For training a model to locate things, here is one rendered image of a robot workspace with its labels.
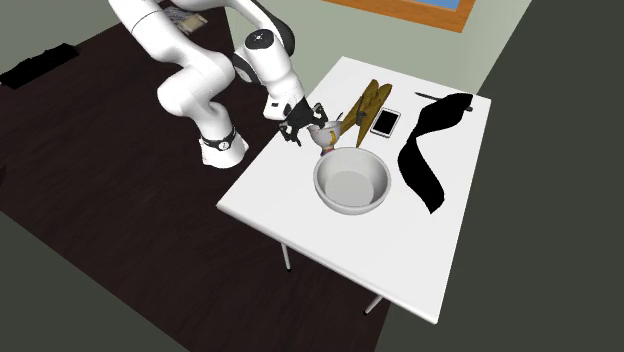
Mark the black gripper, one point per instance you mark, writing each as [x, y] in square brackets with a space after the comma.
[300, 113]

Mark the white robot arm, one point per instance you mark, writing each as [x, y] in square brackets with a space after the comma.
[192, 73]

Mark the white cup with colourful print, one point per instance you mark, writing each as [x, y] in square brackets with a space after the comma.
[327, 135]

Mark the yellow-brown wooden tongs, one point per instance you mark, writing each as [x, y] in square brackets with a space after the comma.
[371, 100]

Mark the large white bowl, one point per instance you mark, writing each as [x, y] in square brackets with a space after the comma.
[352, 183]

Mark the white smartphone with black screen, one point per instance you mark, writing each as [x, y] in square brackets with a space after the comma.
[385, 122]

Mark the thin dark utensil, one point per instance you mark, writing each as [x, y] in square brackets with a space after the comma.
[423, 95]

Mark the black curved strip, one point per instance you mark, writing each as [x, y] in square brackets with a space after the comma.
[420, 163]

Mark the white table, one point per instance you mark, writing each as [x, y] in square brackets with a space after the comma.
[390, 253]

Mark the small grey and tan book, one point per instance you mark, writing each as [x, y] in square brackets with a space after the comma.
[187, 22]

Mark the dark brown rug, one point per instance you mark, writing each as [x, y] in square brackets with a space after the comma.
[122, 195]

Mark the long black flat object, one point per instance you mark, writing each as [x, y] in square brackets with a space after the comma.
[36, 66]

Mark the wall picture with orange frame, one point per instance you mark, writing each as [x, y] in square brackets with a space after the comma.
[438, 13]

